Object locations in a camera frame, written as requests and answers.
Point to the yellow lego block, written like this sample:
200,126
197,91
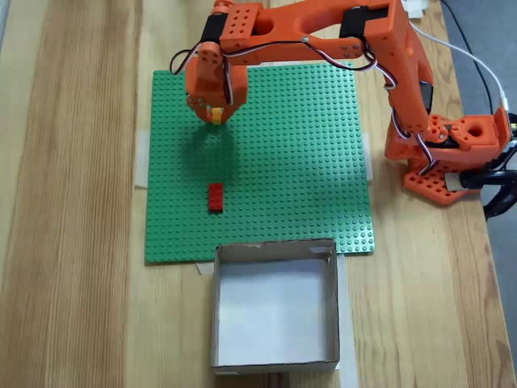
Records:
217,115

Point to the red lego block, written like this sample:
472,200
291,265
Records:
215,198

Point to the green lego baseplate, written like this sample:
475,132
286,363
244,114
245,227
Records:
291,169

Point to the translucent tape strip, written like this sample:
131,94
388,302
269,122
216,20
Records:
367,157
278,64
204,268
142,161

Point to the black table clamp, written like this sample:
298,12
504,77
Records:
497,178

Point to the open cardboard box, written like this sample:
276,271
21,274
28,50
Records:
274,315

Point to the white tape piece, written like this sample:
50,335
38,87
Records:
416,8

